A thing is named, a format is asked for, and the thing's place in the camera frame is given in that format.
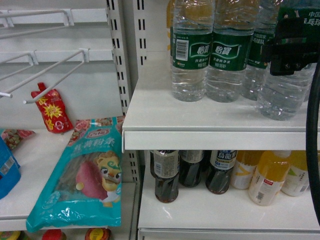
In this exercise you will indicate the teal sweet potato noodle bag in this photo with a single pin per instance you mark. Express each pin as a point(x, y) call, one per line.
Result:
point(85, 186)

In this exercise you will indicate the dark tea bottle middle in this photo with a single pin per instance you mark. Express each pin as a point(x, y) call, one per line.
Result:
point(190, 167)

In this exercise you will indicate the white slotted shelf upright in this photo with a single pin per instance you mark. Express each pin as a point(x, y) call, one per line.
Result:
point(131, 159)

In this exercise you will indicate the dark oolong tea bottle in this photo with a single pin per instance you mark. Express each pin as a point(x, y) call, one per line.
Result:
point(221, 165)

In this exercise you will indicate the upper white wire hook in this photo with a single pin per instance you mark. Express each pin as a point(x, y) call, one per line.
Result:
point(10, 19)

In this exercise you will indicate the white metal shelf board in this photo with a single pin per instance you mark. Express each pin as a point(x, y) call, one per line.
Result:
point(155, 120)

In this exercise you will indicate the orange juice bottle right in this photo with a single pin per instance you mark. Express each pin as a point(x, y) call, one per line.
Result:
point(297, 178)

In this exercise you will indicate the blue package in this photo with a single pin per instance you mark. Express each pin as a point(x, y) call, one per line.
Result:
point(9, 170)

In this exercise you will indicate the orange juice bottle front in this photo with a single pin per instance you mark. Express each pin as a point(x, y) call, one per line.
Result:
point(269, 176)

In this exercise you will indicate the orange juice bottle back left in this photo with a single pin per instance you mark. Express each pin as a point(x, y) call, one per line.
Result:
point(244, 168)

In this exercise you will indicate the dark tea bottle front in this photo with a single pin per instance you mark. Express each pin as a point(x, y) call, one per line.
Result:
point(166, 169)

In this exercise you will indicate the water bottle green label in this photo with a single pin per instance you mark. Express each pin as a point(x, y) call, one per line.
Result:
point(280, 97)

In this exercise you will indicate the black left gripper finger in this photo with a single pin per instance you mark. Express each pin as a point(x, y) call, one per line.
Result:
point(294, 46)

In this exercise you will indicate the red yellow lid jar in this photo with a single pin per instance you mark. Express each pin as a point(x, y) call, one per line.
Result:
point(98, 233)

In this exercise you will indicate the white lower shelf board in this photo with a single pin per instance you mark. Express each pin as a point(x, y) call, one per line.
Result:
point(198, 214)

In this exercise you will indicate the white left shelf board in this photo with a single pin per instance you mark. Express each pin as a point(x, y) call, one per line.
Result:
point(37, 156)

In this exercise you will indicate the water bottle logo label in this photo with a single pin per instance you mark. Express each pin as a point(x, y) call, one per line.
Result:
point(231, 39)

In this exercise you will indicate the orange juice bottle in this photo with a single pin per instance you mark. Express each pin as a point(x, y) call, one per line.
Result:
point(244, 168)
point(297, 178)
point(269, 176)

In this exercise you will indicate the water bottle barcode left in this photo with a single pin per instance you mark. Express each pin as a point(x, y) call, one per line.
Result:
point(193, 23)

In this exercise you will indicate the red floral snack packet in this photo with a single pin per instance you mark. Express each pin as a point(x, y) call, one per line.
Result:
point(13, 137)

